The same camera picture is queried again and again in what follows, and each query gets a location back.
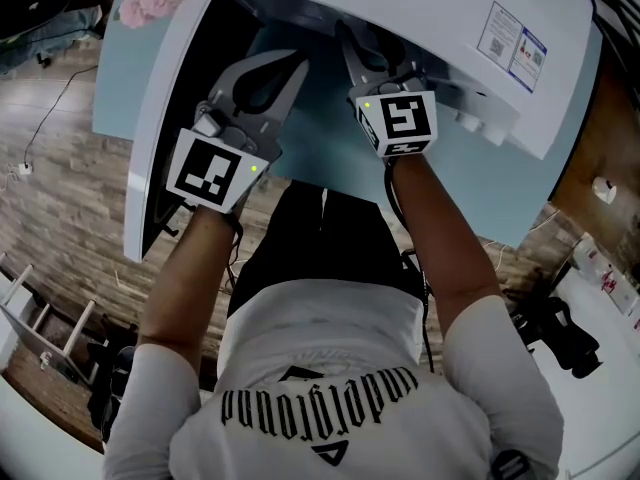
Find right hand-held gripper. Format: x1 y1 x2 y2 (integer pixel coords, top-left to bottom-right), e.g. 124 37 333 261
333 19 440 160

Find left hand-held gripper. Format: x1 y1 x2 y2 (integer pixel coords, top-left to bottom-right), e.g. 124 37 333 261
163 48 311 216

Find person's left forearm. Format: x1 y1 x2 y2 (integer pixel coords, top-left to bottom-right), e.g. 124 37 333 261
136 201 242 352

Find person's right forearm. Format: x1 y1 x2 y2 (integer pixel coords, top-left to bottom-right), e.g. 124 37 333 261
386 154 507 322

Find small white object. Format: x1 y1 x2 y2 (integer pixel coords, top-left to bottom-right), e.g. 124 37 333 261
591 174 619 205

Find light blue table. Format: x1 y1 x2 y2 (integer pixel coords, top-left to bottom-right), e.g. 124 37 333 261
92 0 605 250

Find person's black shorts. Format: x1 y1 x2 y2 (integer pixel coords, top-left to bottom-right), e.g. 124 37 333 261
226 179 432 320

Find brown wooden side table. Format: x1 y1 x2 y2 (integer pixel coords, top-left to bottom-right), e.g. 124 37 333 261
546 50 640 282

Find black rounded machine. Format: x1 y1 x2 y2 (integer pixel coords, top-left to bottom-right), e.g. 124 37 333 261
0 0 75 40

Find white wooden rack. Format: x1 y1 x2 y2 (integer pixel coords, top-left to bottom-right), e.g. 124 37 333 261
0 251 97 385

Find white plastic bag red print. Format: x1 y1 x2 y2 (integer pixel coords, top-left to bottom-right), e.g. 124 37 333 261
573 236 640 320

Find person's white printed t-shirt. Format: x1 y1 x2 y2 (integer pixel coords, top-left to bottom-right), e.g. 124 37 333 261
101 281 567 480

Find black backpack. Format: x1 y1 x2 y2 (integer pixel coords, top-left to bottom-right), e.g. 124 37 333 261
513 291 602 381

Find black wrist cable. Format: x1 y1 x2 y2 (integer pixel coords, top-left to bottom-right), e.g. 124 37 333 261
381 159 437 375
223 211 247 295

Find black floor cable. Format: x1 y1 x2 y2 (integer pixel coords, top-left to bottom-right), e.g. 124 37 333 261
23 61 100 167

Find long white cable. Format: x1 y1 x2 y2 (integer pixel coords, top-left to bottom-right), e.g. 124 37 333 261
480 239 507 275

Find black strap buckle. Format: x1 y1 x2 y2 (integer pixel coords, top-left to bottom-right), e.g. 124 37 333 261
491 447 532 480

